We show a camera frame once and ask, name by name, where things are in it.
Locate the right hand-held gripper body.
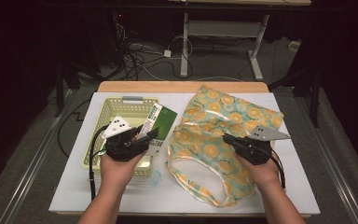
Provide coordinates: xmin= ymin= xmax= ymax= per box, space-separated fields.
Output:
xmin=235 ymin=125 xmax=292 ymax=166

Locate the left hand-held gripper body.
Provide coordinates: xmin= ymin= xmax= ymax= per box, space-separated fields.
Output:
xmin=101 ymin=116 xmax=152 ymax=162

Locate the green and white carton box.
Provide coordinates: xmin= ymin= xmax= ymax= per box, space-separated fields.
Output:
xmin=136 ymin=102 xmax=179 ymax=157

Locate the orange-slice print fabric bag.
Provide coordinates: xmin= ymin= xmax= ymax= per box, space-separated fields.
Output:
xmin=166 ymin=84 xmax=285 ymax=209

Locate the pale yellow perforated plastic basket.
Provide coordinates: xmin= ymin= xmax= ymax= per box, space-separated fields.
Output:
xmin=81 ymin=95 xmax=160 ymax=178

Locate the person's left hand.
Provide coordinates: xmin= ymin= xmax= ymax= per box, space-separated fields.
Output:
xmin=99 ymin=148 xmax=147 ymax=191

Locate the person's right hand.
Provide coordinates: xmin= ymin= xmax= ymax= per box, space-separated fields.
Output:
xmin=233 ymin=148 xmax=283 ymax=191

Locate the white table mat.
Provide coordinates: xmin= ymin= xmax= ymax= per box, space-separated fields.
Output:
xmin=48 ymin=91 xmax=322 ymax=217

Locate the black metal stand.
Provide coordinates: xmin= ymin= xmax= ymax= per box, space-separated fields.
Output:
xmin=53 ymin=60 xmax=81 ymax=119
xmin=268 ymin=60 xmax=322 ymax=129

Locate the right hand-held gripper black cable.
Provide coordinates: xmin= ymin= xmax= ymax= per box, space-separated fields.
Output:
xmin=268 ymin=148 xmax=287 ymax=191

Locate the hand-held gripper black cable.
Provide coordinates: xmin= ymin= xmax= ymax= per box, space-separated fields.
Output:
xmin=268 ymin=148 xmax=287 ymax=191
xmin=88 ymin=123 xmax=111 ymax=203

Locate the left hand-held gripper black cable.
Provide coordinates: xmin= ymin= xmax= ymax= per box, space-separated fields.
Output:
xmin=88 ymin=123 xmax=111 ymax=203

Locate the black floor cable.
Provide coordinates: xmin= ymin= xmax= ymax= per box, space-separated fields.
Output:
xmin=57 ymin=98 xmax=91 ymax=159

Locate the tangle of floor cables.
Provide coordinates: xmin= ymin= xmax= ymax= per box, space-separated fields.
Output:
xmin=113 ymin=21 xmax=197 ymax=82

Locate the metal floor rail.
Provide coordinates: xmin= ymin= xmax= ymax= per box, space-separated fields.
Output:
xmin=295 ymin=102 xmax=358 ymax=224
xmin=0 ymin=89 xmax=77 ymax=224

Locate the white metal frame desk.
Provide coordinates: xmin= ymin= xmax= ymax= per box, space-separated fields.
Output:
xmin=167 ymin=0 xmax=312 ymax=81

